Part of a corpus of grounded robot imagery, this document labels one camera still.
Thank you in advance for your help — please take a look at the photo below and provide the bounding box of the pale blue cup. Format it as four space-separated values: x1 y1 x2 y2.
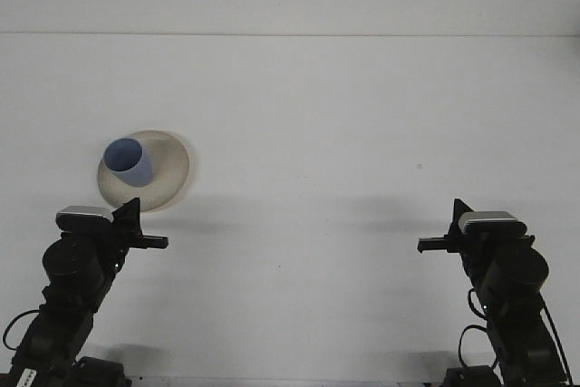
102 137 153 189

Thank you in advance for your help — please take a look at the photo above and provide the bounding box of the pale round plate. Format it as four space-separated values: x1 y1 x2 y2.
96 129 199 214

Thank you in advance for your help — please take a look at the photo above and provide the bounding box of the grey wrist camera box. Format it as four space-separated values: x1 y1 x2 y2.
457 210 528 237
54 205 114 231

